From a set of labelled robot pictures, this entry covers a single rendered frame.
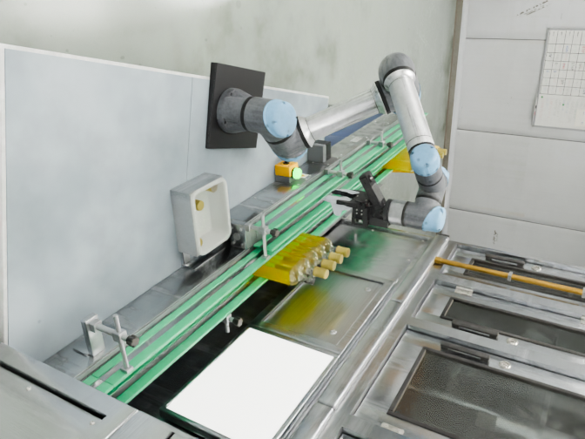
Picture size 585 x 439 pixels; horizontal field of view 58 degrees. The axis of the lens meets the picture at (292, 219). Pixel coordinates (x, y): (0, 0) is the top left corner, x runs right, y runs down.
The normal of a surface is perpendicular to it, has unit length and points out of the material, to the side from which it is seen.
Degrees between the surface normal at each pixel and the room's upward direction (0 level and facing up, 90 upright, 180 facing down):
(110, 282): 0
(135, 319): 90
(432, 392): 90
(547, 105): 90
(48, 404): 90
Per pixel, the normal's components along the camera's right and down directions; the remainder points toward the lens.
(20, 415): -0.04, -0.90
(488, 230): -0.51, 0.39
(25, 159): 0.86, 0.18
